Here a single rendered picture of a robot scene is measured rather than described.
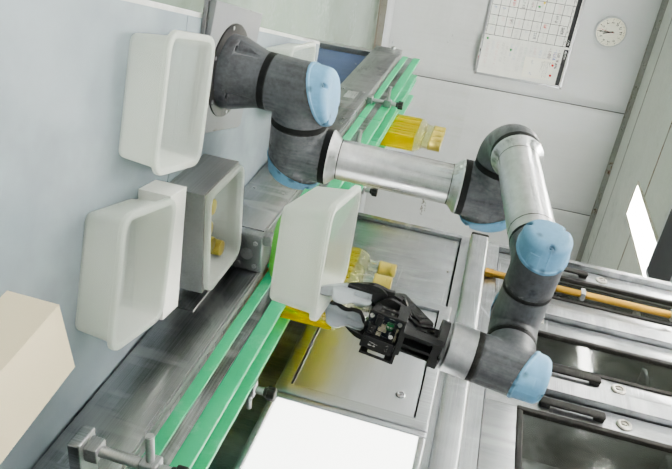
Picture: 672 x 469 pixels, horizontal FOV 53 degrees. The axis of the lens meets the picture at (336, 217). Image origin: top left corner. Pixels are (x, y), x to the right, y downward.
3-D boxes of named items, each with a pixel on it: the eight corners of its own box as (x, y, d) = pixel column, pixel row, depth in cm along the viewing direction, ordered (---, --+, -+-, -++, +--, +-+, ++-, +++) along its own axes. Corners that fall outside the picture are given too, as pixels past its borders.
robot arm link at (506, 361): (537, 377, 104) (533, 419, 97) (468, 352, 106) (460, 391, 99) (556, 342, 99) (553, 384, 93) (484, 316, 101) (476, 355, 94)
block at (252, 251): (230, 268, 153) (259, 275, 152) (232, 232, 148) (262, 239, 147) (236, 260, 156) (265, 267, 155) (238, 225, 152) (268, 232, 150)
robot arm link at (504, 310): (554, 275, 106) (551, 320, 98) (533, 326, 113) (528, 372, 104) (505, 260, 108) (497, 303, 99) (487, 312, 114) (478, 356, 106)
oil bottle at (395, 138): (362, 141, 252) (437, 157, 247) (364, 127, 249) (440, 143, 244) (366, 136, 257) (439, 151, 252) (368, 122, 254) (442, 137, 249)
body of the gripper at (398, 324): (368, 305, 96) (449, 335, 94) (378, 286, 104) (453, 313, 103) (353, 352, 98) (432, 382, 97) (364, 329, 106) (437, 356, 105)
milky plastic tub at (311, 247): (271, 195, 92) (333, 208, 90) (313, 172, 113) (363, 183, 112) (254, 313, 96) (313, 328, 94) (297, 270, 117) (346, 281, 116)
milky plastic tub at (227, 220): (167, 286, 135) (207, 296, 134) (166, 186, 125) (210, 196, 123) (204, 245, 150) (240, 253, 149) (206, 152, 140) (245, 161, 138)
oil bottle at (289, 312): (252, 311, 155) (342, 334, 151) (254, 291, 152) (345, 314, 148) (261, 298, 159) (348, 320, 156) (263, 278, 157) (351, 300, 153)
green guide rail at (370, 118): (268, 240, 153) (302, 248, 151) (269, 236, 152) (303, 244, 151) (402, 58, 303) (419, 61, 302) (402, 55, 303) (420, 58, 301)
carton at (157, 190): (132, 312, 124) (162, 320, 123) (138, 188, 115) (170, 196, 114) (148, 298, 129) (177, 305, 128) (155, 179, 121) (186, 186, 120)
